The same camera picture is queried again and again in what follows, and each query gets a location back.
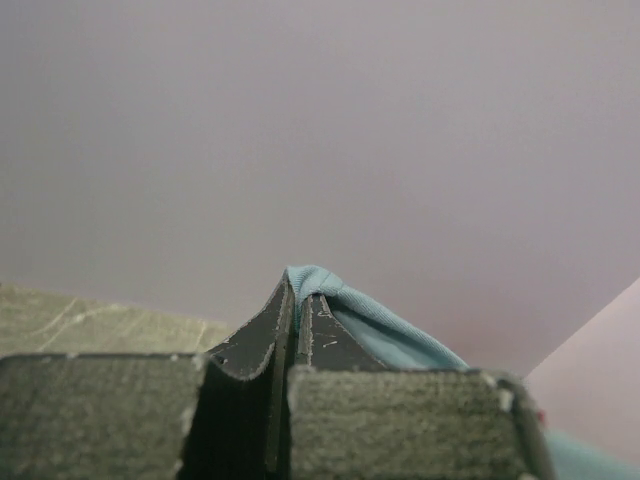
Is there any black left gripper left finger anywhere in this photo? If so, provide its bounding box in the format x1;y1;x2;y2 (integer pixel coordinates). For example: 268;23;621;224
1;280;295;479

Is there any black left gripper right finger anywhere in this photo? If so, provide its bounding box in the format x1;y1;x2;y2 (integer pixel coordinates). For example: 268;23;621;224
287;295;555;480

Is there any grey-blue t shirt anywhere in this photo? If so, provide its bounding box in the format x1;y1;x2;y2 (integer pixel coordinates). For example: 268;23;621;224
285;265;639;480

